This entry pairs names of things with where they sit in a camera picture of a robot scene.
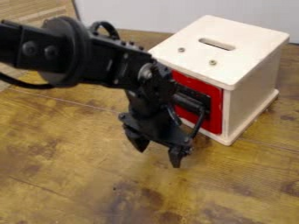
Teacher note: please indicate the white wooden drawer cabinet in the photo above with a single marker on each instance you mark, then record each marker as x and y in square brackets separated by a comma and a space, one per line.
[227, 60]

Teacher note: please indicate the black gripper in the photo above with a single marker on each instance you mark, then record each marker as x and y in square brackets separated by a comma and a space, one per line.
[151, 121]

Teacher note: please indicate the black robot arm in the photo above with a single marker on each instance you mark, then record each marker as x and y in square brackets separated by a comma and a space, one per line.
[72, 54]

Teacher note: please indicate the black metal drawer handle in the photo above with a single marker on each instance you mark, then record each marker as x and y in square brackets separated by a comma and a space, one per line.
[195, 102]

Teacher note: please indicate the red wooden drawer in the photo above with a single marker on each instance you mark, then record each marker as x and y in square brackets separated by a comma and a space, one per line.
[212, 120]

